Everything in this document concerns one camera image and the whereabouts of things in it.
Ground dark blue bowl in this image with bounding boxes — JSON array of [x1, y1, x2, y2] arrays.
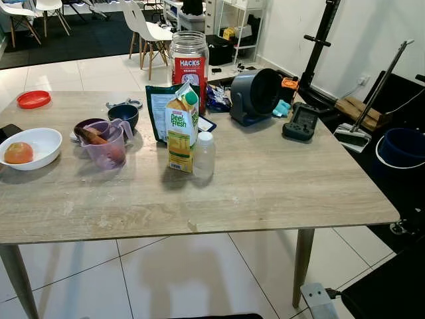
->
[[108, 104, 140, 130]]

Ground grey desk fan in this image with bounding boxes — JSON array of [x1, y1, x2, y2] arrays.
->
[[230, 68, 283, 127]]

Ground white bowl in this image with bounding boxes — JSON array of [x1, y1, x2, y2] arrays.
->
[[0, 128, 63, 171]]

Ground white storage shelf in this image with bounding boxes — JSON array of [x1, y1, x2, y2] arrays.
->
[[205, 0, 268, 64]]

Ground dark green pouch bag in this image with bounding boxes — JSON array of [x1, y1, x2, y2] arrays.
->
[[145, 84, 183, 143]]

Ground white chair wooden legs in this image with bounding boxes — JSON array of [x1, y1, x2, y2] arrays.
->
[[120, 0, 175, 82], [0, 0, 42, 47]]

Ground blue bucket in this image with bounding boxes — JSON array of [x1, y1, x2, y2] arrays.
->
[[376, 128, 425, 170]]

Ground small black object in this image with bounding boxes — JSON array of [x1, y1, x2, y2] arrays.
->
[[0, 124, 22, 144]]

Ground red plastic lid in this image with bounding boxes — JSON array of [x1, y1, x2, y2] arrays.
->
[[17, 90, 52, 110]]

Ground purple plastic measuring jug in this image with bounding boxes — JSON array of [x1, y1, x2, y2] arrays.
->
[[78, 120, 135, 171]]

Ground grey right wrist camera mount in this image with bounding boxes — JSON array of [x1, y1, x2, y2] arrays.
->
[[300, 282, 339, 319]]

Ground Hacks candy jar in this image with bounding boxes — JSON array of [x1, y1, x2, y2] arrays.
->
[[169, 31, 209, 115]]

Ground smartphone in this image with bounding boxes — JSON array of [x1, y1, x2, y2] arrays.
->
[[199, 116, 218, 132]]

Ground Peel Fresh juice carton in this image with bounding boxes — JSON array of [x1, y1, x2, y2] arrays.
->
[[165, 82, 201, 174]]

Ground red orange apple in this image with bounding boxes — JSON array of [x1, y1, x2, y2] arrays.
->
[[4, 142, 34, 165]]

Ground brown cardboard box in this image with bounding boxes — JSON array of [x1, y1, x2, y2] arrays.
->
[[335, 96, 389, 130]]

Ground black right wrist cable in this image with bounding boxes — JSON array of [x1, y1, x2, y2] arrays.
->
[[324, 288, 356, 319]]

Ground blue snack packet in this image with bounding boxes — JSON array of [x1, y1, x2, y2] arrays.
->
[[206, 84, 233, 114]]

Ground small teal object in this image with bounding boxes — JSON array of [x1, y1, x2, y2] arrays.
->
[[273, 100, 292, 118]]

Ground metal scissors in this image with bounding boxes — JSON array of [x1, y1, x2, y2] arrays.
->
[[105, 98, 143, 110]]

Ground dark purple bowl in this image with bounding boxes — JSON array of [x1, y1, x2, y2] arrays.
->
[[73, 118, 107, 144]]

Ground clear bottle white cap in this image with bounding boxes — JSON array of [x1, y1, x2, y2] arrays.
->
[[192, 131, 216, 180]]

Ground light wooden table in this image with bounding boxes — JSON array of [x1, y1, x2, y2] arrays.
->
[[0, 90, 400, 319]]

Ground black upright stand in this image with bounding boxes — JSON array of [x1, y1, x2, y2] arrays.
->
[[297, 0, 343, 94]]

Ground black plastic device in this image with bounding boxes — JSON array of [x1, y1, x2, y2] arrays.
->
[[282, 102, 319, 142]]

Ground brown food piece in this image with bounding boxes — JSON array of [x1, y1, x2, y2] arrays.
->
[[78, 126, 110, 147]]

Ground long handled floor sweeper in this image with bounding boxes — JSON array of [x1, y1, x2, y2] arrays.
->
[[334, 40, 414, 154]]

